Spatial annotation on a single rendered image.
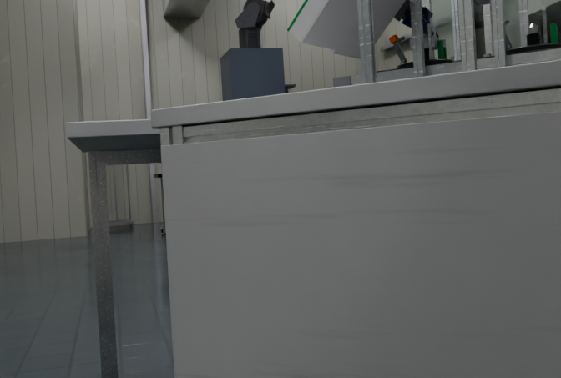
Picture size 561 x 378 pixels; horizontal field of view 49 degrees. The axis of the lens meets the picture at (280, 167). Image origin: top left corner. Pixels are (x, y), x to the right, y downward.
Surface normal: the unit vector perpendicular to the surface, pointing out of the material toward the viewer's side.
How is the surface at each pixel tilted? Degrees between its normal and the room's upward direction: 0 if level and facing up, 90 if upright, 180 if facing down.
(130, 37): 90
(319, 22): 135
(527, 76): 90
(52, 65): 90
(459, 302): 90
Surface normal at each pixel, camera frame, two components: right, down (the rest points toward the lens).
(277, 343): -0.47, 0.03
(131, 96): 0.26, -0.01
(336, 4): 0.60, 0.67
